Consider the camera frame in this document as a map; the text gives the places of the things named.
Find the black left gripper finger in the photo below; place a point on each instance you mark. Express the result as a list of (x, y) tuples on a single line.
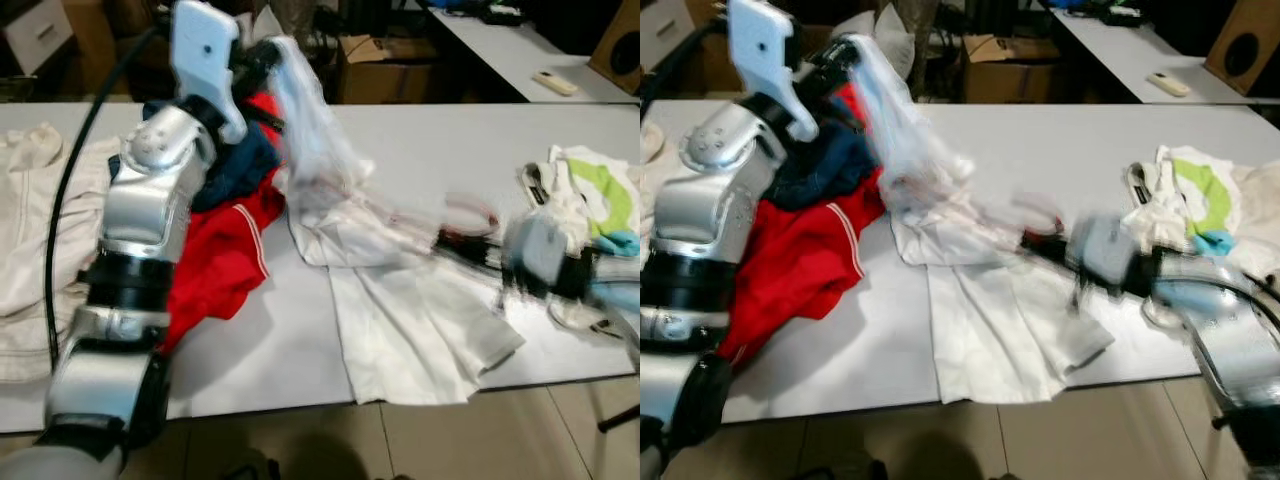
[(274, 60), (846, 57)]

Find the plain white long-sleeve shirt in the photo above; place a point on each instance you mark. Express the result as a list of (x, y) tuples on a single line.
[(1000, 330), (400, 320)]

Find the white shirt green blue print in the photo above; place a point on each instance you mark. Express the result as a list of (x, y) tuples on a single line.
[(1205, 190), (590, 190)]

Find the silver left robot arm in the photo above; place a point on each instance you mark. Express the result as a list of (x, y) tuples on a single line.
[(150, 200), (700, 200)]

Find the navy blue garment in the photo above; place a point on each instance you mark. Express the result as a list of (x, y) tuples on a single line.
[(830, 170), (240, 170)]

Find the open cardboard box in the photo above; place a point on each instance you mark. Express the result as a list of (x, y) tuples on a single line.
[(385, 80), (1010, 80)]

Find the cream jacket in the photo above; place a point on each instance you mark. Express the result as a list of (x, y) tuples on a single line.
[(30, 250), (650, 142)]

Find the white remote control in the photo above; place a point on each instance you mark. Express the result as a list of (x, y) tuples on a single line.
[(1168, 84), (555, 83)]

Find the red garment white stripes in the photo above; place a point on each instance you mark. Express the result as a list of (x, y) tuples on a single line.
[(215, 260), (790, 270)]

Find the wooden speaker box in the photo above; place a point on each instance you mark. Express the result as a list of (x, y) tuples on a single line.
[(620, 50), (1245, 50)]

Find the cream trousers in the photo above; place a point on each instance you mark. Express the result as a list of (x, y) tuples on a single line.
[(1260, 220)]

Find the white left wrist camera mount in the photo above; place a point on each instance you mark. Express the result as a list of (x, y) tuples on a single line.
[(205, 50), (765, 50)]

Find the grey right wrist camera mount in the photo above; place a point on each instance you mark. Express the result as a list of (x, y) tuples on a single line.
[(540, 250), (1105, 250)]

